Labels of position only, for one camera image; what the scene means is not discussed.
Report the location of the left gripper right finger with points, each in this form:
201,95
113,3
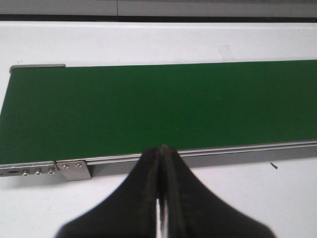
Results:
193,211

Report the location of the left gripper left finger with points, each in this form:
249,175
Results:
129,212

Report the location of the green conveyor belt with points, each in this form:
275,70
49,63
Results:
158,109

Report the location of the grey stone counter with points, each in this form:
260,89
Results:
169,8

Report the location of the aluminium conveyor frame rail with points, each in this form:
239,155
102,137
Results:
223,151

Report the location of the left conveyor support bracket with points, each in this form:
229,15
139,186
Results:
74,170

